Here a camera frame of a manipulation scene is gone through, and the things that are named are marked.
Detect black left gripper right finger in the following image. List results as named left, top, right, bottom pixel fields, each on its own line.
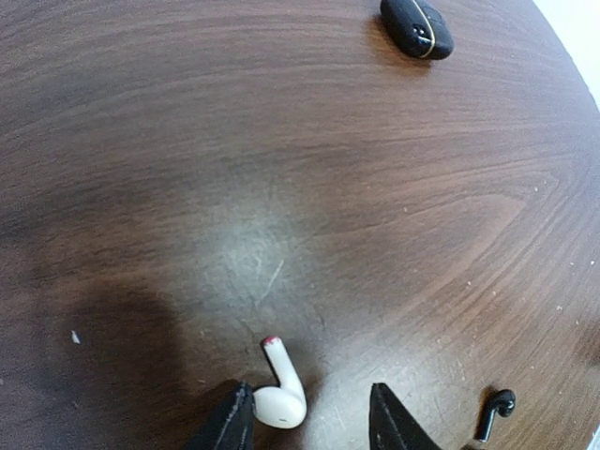
left=368, top=382, right=440, bottom=450

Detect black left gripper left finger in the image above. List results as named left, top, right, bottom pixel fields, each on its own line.
left=184, top=382, right=254, bottom=450

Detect white earbud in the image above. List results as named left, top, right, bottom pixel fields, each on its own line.
left=253, top=336, right=308, bottom=429

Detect black earbud charging case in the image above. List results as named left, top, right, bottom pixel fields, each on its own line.
left=380, top=0, right=455, bottom=60

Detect black earbud upper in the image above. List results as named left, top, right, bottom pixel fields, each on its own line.
left=473, top=389, right=517, bottom=443

